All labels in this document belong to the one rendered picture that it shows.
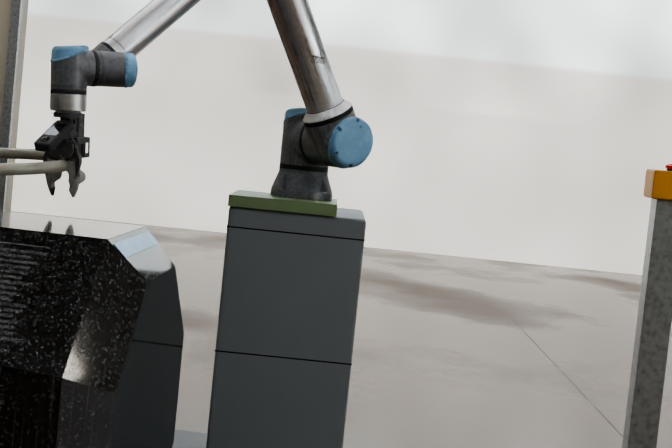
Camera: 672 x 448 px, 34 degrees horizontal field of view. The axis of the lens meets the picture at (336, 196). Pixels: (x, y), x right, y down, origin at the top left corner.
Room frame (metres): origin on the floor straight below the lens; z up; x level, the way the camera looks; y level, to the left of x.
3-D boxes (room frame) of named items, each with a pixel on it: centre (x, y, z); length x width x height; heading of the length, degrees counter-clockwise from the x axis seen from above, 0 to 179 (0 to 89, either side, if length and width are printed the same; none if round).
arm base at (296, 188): (3.39, 0.11, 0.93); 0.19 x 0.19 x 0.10
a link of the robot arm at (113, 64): (2.87, 0.61, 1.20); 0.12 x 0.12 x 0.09; 33
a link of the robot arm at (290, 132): (3.39, 0.10, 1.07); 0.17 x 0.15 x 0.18; 33
